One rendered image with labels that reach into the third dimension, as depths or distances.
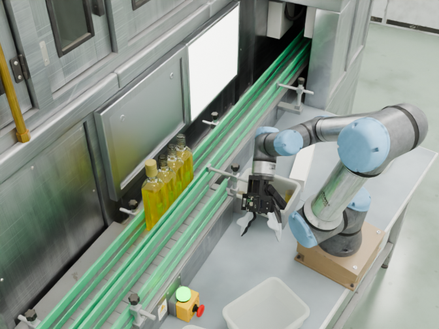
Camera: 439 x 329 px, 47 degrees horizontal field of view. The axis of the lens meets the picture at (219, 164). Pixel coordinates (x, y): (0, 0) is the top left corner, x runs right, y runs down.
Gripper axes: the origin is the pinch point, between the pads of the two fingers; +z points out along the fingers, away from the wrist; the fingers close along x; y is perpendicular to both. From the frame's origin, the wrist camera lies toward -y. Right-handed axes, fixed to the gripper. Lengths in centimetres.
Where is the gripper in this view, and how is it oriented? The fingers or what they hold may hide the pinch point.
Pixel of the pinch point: (260, 239)
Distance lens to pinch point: 163.1
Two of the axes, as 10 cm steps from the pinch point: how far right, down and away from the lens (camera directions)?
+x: 7.4, 0.2, -6.7
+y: -6.6, -1.4, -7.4
